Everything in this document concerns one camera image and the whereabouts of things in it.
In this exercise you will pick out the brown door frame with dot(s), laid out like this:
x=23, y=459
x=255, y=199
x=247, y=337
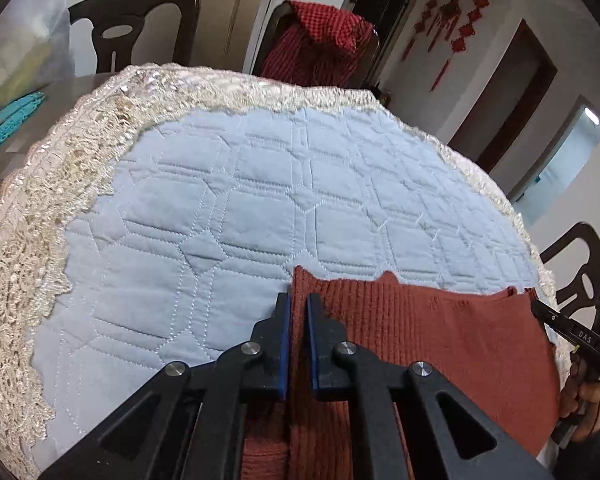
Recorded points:
x=505, y=105

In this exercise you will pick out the teal woven item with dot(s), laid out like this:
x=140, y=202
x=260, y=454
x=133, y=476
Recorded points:
x=10, y=120

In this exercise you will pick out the bright lit doorway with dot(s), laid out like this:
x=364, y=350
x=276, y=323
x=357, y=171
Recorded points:
x=565, y=160

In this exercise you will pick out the person's right hand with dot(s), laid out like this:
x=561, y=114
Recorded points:
x=577, y=390

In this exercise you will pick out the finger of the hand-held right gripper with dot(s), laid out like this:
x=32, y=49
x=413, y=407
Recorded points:
x=550, y=316

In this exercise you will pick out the short red knot hanging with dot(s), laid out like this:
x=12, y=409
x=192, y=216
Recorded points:
x=422, y=25

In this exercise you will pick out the dark wooden chair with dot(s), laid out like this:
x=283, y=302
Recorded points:
x=272, y=30
x=575, y=255
x=145, y=10

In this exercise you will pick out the blue quilted lace-edged mat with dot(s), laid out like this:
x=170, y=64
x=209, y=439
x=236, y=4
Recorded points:
x=30, y=235

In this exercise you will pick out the long red knot hanging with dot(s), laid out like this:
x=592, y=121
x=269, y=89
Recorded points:
x=461, y=44

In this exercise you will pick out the wide red knot hanging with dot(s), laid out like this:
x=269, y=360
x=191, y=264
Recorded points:
x=450, y=12

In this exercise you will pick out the light blue quilted mat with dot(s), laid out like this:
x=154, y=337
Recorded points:
x=230, y=210

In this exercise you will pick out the red checkered cloth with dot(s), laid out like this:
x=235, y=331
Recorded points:
x=320, y=45

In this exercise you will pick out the white plastic bag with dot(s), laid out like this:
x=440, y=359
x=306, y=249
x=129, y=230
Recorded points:
x=25, y=50

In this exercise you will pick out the rust red knit sweater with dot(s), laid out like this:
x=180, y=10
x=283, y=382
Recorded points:
x=455, y=350

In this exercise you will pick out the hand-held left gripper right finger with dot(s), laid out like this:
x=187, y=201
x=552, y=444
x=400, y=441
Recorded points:
x=311, y=350

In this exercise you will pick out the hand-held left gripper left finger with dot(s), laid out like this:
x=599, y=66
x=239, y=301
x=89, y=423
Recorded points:
x=285, y=350

